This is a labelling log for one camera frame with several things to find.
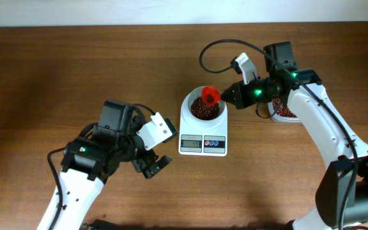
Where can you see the white round bowl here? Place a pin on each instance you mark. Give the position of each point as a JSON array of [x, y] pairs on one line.
[[197, 93]]

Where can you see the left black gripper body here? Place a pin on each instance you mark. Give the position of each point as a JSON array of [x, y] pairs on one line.
[[133, 145]]

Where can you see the red beans in bowl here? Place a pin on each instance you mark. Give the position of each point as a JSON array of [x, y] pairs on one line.
[[202, 111]]

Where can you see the white digital kitchen scale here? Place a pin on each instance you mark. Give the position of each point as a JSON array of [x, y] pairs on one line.
[[203, 137]]

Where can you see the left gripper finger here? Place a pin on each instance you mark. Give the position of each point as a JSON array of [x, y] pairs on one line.
[[155, 167], [171, 128]]

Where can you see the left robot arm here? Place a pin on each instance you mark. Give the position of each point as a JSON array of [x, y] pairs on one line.
[[85, 169]]

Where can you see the red adzuki beans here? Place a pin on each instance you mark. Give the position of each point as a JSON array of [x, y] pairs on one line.
[[282, 110]]

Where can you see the orange measuring scoop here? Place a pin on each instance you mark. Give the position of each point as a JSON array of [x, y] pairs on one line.
[[210, 95]]

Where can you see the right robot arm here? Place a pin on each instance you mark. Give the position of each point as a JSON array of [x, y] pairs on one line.
[[342, 196]]

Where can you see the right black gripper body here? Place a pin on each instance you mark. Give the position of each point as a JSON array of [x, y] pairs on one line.
[[239, 95]]

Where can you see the clear plastic food container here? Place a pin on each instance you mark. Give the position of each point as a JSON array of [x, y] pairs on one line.
[[280, 119]]

